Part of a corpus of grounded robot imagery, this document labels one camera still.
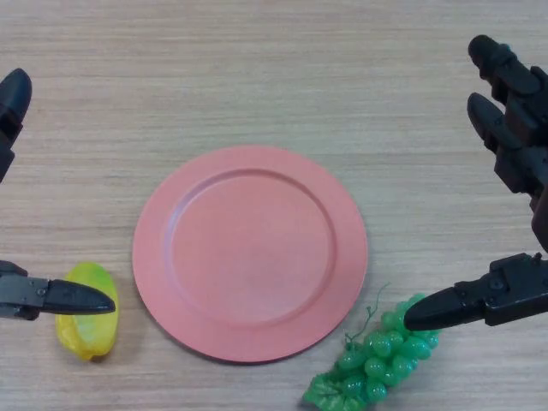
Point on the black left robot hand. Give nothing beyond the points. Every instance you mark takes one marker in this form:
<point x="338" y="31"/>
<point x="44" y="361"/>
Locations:
<point x="73" y="299"/>

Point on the yellow green starfruit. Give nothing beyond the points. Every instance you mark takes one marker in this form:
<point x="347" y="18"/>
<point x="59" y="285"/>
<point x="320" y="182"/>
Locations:
<point x="92" y="334"/>

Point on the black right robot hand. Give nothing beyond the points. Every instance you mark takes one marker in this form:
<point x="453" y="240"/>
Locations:
<point x="518" y="124"/>

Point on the pink round plate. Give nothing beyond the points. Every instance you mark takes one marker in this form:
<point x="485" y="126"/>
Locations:
<point x="250" y="257"/>

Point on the green grapes bunch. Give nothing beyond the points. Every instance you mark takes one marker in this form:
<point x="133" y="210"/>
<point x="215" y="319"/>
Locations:
<point x="377" y="368"/>

